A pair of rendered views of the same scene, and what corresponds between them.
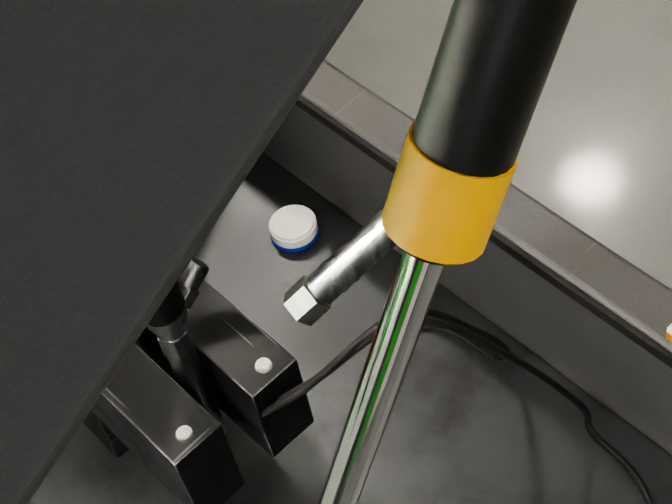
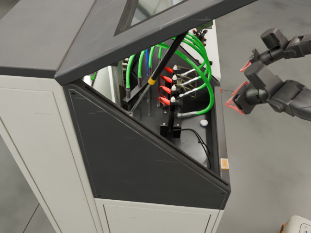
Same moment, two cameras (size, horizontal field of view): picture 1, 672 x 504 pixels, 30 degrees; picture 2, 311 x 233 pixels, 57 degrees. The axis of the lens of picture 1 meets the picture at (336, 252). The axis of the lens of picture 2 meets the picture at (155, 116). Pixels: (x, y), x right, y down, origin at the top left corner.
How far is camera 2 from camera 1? 0.66 m
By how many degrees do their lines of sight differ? 26
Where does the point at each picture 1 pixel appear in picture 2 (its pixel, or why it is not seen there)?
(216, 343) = (176, 119)
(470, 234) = (150, 82)
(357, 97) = (220, 112)
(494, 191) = (152, 80)
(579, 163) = (283, 173)
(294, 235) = (202, 123)
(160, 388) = (166, 119)
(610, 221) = (278, 184)
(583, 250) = (223, 145)
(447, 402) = (198, 152)
